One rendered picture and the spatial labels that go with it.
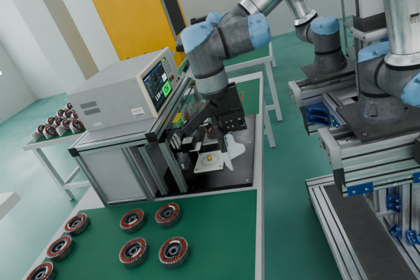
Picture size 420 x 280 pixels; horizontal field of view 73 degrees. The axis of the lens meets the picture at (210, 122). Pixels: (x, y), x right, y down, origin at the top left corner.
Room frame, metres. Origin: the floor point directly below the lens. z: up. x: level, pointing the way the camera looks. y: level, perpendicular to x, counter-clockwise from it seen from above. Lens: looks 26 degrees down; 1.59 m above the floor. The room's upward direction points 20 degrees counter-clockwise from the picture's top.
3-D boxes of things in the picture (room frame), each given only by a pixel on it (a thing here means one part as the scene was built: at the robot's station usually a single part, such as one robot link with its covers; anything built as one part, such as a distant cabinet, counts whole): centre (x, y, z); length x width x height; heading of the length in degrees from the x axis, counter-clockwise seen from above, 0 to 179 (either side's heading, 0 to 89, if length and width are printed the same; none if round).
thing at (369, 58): (0.76, -0.54, 1.20); 0.13 x 0.12 x 0.14; 177
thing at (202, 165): (1.23, 0.06, 0.78); 0.15 x 0.15 x 0.01; 71
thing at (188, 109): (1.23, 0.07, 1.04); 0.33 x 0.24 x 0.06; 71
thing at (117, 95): (1.46, 0.33, 1.22); 0.44 x 0.39 x 0.20; 161
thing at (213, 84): (0.66, -0.04, 1.37); 0.08 x 0.08 x 0.05
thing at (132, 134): (1.45, 0.33, 1.09); 0.68 x 0.44 x 0.05; 161
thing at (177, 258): (0.76, 0.28, 0.77); 0.11 x 0.11 x 0.04
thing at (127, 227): (1.00, 0.47, 0.77); 0.11 x 0.11 x 0.04
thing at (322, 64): (1.26, -0.63, 1.09); 0.15 x 0.15 x 0.10
